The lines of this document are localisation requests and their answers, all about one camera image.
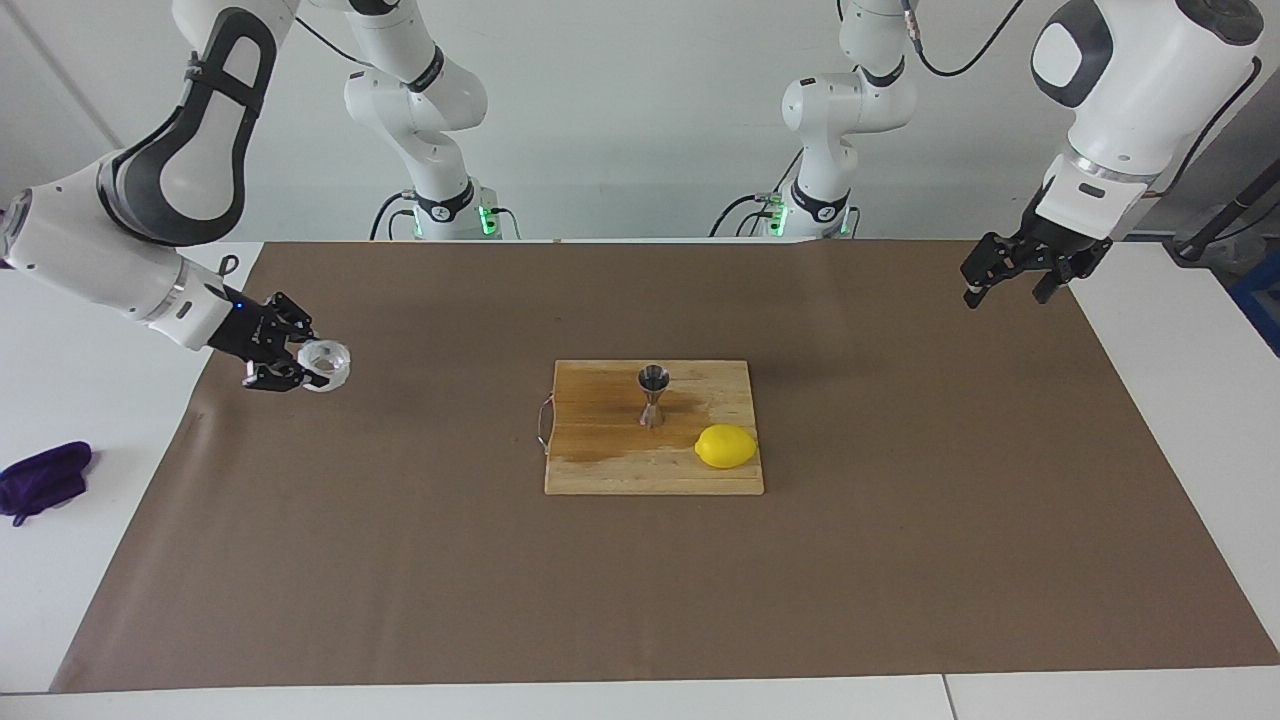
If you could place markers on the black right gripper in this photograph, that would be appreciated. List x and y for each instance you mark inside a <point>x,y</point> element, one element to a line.
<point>245,330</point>

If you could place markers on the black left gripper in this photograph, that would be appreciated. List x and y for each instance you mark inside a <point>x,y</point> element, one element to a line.
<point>1060,252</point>

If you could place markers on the clear plastic cup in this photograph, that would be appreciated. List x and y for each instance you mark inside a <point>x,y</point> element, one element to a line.
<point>328,365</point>

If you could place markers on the steel double jigger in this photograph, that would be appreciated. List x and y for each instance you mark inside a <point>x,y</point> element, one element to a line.
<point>654,380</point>

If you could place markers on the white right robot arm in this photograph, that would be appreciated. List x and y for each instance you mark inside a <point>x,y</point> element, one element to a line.
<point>100,250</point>

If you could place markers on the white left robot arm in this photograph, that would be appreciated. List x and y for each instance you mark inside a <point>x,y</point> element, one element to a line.
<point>1150,90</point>

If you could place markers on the black stand pole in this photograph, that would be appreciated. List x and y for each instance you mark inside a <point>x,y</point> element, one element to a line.
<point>1195,245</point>

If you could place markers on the purple cloth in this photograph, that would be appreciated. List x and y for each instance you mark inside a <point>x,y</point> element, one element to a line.
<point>45,480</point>

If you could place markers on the wooden cutting board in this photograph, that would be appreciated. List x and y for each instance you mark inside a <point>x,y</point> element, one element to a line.
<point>600,470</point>

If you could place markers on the yellow lemon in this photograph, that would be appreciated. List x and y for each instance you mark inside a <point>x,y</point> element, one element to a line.
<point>725,446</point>

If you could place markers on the brown paper table mat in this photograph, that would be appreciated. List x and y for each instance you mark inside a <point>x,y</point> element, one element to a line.
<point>640,580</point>

